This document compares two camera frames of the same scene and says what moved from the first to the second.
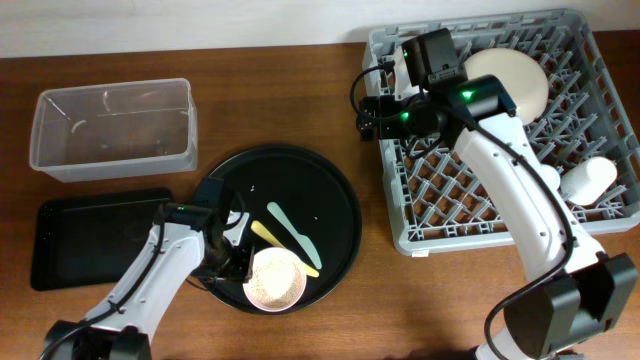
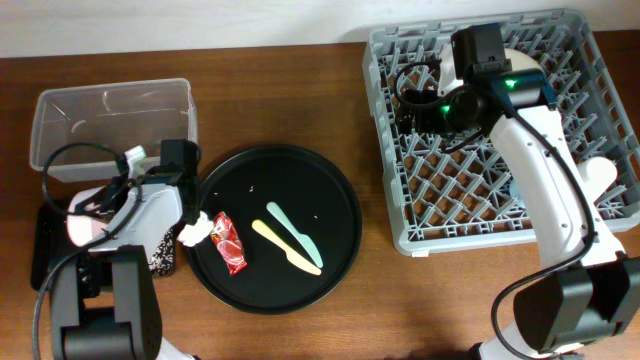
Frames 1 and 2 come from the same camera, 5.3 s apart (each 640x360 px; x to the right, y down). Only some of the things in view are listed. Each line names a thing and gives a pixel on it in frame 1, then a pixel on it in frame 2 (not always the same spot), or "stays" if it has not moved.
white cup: [585, 182] stays
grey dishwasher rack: [440, 201] stays
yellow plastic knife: [258, 228] stays
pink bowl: [277, 279] to [82, 228]
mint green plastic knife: [305, 242] stays
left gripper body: [233, 261] to [122, 188]
